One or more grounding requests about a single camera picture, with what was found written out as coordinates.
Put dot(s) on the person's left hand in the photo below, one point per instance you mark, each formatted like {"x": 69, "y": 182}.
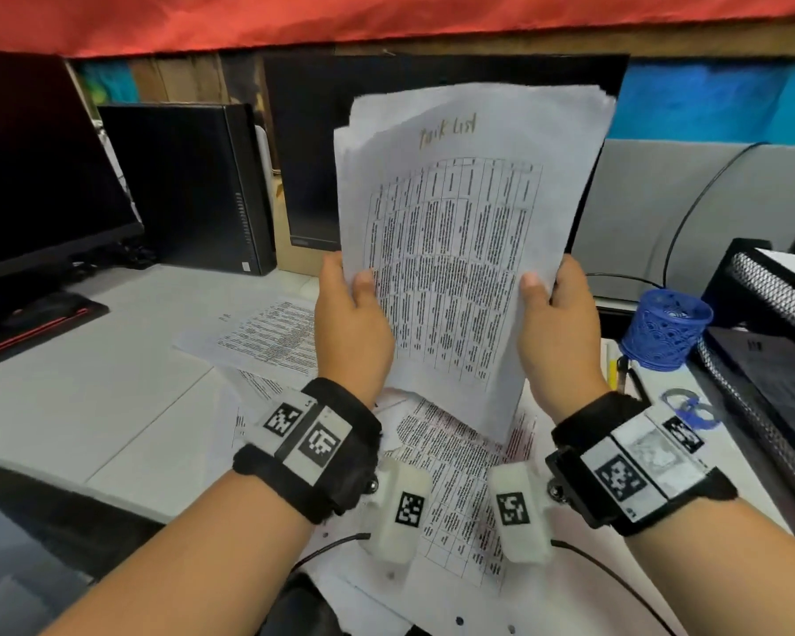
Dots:
{"x": 344, "y": 337}

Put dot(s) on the person's right hand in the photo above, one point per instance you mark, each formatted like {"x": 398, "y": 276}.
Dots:
{"x": 563, "y": 344}

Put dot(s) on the person's right thumb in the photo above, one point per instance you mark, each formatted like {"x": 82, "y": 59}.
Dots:
{"x": 535, "y": 292}

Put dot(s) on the person's left thumb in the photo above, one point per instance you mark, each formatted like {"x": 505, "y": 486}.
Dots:
{"x": 364, "y": 291}

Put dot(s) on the stack of printed paper sheets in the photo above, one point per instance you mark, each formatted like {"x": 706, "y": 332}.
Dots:
{"x": 464, "y": 244}

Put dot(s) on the person's right forearm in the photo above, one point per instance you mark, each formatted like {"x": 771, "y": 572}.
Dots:
{"x": 729, "y": 576}

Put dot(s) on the person's left forearm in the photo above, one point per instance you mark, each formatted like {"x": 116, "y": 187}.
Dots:
{"x": 192, "y": 562}

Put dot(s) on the brown cardboard box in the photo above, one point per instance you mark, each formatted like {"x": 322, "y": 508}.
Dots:
{"x": 308, "y": 260}

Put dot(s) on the yellow pencil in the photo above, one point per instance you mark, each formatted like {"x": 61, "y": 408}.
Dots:
{"x": 612, "y": 367}

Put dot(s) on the printed table paper sheet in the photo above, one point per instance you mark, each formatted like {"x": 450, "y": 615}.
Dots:
{"x": 265, "y": 337}

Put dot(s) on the black pen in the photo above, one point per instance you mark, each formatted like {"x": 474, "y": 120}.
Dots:
{"x": 629, "y": 380}

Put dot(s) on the grey desk partition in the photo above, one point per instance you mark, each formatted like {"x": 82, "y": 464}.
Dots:
{"x": 642, "y": 211}

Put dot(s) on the blue mesh pen holder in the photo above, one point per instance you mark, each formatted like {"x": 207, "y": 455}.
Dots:
{"x": 666, "y": 327}

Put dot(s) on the black left wrist band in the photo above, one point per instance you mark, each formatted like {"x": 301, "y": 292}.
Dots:
{"x": 318, "y": 443}

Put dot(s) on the black wrist band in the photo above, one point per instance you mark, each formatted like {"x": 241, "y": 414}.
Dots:
{"x": 636, "y": 463}
{"x": 318, "y": 443}

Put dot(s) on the black thin-bezel monitor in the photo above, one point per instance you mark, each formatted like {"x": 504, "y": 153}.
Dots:
{"x": 305, "y": 138}

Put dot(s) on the blue scissors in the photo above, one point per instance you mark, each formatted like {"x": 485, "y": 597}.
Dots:
{"x": 692, "y": 410}

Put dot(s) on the black right wrist band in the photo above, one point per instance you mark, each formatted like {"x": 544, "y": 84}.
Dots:
{"x": 636, "y": 463}

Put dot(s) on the black mini desktop computer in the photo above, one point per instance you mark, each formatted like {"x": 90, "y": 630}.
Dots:
{"x": 185, "y": 185}

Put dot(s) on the pile of printed papers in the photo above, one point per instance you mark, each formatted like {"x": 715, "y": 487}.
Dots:
{"x": 457, "y": 496}

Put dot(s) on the black mesh document tray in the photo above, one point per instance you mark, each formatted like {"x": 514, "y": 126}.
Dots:
{"x": 768, "y": 337}

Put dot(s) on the blue cloth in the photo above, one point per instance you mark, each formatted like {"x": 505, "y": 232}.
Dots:
{"x": 709, "y": 102}

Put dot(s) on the red cloth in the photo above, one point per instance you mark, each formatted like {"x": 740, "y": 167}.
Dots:
{"x": 371, "y": 19}

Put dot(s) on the black monitor stand base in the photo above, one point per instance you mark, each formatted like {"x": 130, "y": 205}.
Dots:
{"x": 26, "y": 324}

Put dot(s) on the black computer monitor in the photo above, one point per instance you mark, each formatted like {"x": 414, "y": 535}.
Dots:
{"x": 33, "y": 172}

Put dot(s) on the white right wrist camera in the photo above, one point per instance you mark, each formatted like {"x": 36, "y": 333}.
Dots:
{"x": 520, "y": 509}

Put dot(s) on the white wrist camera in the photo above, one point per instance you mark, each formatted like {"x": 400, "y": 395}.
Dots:
{"x": 520, "y": 509}
{"x": 404, "y": 513}

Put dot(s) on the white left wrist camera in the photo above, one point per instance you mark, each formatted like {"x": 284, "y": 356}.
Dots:
{"x": 404, "y": 513}

